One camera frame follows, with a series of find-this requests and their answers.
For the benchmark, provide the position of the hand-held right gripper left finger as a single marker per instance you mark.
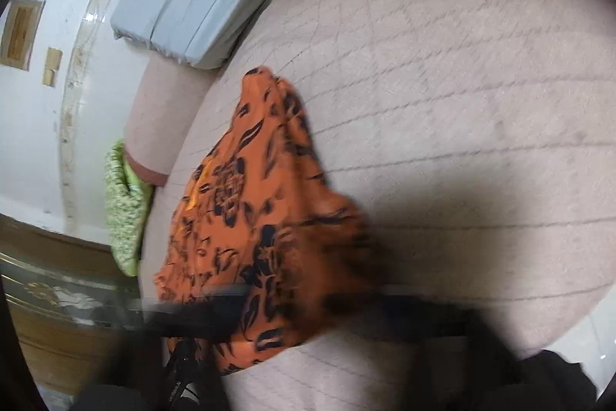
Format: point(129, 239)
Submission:
point(192, 319)

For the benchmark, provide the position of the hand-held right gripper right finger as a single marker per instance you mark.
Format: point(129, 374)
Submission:
point(423, 319)

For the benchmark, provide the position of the orange black floral shirt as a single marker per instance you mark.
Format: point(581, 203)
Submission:
point(250, 209)

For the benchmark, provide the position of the green patterned pillow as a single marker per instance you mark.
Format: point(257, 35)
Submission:
point(126, 209)

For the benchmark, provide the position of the pink bolster cushion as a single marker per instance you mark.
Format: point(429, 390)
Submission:
point(159, 122)

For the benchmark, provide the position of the small beige wall plate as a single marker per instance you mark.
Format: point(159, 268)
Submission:
point(52, 66)

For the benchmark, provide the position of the wooden framed wall niche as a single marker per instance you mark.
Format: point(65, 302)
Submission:
point(21, 34)

